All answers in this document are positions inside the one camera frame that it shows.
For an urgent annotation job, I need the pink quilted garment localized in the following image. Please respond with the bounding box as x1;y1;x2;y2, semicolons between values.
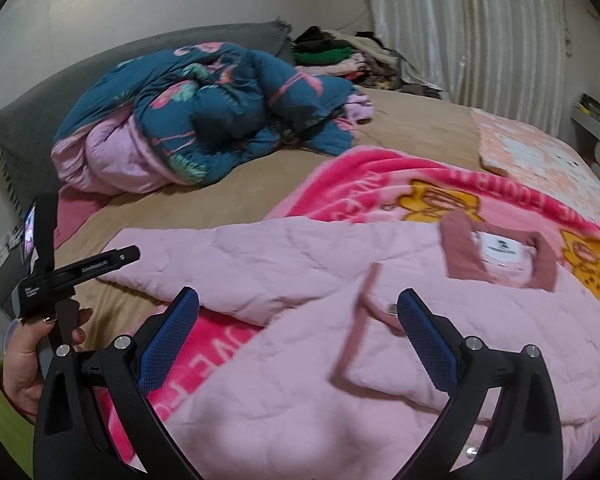
102;210;600;480

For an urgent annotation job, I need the pink printed blanket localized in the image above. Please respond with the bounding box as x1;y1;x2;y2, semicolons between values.
97;145;600;466

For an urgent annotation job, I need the grey vanity desk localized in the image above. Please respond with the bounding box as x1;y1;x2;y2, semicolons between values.
571;102;600;141

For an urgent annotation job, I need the person's left hand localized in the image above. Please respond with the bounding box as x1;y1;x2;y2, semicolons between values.
2;309;94;424

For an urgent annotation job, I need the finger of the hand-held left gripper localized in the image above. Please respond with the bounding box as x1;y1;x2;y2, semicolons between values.
55;245;141;290

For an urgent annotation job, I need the peach blanket with white cat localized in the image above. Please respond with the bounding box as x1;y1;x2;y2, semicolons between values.
470;107;600;217

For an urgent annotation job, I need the bed with tan sheet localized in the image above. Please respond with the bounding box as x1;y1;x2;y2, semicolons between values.
0;85;600;376

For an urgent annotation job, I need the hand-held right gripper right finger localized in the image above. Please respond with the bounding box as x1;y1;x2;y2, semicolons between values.
396;287;563;480

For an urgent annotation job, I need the person's left forearm green sleeve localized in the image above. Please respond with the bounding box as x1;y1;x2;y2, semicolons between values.
0;357;36;466

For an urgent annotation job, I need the teal floral duvet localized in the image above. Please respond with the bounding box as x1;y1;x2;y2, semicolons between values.
50;42;374;196

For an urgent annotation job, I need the pile of assorted clothes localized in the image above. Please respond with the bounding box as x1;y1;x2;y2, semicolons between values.
292;25;446;100

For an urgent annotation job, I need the dark pink cloth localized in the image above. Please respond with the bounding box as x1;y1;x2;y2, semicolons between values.
54;185;112;250

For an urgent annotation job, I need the clutter of cosmetics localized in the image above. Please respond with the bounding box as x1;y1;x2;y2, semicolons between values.
579;92;600;130

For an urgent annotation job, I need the white pleated curtain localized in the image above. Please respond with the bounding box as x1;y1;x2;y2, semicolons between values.
365;0;572;137

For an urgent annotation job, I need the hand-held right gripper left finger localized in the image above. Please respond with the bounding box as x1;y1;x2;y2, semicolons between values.
32;286;201;480

